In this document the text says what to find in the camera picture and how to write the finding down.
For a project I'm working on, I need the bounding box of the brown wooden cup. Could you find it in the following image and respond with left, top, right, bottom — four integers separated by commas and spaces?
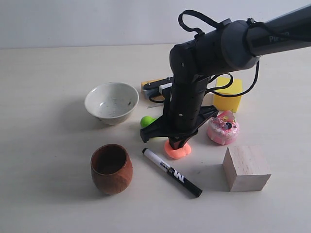
90, 144, 133, 195

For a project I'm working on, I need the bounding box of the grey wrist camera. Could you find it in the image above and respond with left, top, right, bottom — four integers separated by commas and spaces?
140, 77, 173, 100

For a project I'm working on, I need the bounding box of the orange squishy blob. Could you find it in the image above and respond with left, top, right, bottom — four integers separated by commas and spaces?
164, 140, 191, 159

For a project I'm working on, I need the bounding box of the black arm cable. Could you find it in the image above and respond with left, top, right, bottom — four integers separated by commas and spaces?
178, 9, 260, 97

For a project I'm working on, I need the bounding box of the white ceramic bowl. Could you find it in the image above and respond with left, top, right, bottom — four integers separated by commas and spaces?
84, 82, 139, 125

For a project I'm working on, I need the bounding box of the black white marker pen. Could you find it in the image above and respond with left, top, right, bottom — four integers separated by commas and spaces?
142, 148, 203, 198

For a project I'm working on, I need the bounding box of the orange cheese wedge toy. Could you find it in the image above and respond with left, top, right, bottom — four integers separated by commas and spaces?
140, 79, 161, 100

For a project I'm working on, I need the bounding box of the pink squishy cake toy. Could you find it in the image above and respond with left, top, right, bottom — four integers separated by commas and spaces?
207, 110, 240, 145

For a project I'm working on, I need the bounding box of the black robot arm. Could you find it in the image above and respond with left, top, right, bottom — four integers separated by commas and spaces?
140, 6, 311, 150

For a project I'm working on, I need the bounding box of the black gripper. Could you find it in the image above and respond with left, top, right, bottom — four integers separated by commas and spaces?
140, 77, 218, 150

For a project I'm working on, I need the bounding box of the green bone dog toy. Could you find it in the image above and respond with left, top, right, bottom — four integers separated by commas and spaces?
140, 116, 158, 143

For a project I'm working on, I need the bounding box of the yellow foam cube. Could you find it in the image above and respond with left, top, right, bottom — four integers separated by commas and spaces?
213, 76, 243, 113

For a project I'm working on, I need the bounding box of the light wooden cube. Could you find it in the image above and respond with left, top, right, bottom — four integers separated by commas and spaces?
222, 146, 271, 192

